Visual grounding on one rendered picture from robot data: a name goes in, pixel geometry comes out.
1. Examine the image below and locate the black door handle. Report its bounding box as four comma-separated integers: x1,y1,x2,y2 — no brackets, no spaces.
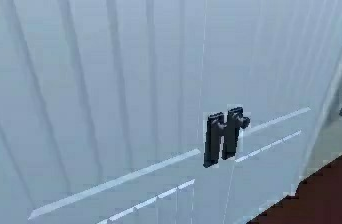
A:
221,106,251,161
202,112,227,169

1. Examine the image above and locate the white panelled room door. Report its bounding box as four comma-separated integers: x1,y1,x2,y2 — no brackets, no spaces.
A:
0,0,228,224
197,0,342,224

